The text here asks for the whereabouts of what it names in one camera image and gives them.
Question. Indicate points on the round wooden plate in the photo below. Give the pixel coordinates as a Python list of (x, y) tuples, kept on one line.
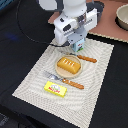
[(64, 73)]

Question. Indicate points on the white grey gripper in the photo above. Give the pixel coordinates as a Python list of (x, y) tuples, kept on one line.
[(72, 25)]

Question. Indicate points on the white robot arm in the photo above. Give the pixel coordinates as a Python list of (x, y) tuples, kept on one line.
[(60, 5)]

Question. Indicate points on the white blue milk carton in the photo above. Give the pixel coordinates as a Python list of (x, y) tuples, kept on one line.
[(79, 45)]

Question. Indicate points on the beige woven placemat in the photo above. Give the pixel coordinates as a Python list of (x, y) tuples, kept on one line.
[(75, 110)]

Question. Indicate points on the golden bread loaf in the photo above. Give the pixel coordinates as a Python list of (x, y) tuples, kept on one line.
[(68, 65)]

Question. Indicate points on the knife with wooden handle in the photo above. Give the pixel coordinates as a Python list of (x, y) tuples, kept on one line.
[(81, 57)]

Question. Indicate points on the beige bowl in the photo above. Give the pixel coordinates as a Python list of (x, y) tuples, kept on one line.
[(122, 15)]

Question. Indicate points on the yellow butter box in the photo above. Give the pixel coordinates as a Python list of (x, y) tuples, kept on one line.
[(55, 89)]

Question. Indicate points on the silver fork wooden handle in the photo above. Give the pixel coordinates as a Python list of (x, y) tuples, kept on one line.
[(66, 81)]

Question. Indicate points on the dark grey pot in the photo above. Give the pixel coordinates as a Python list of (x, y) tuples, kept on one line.
[(95, 5)]

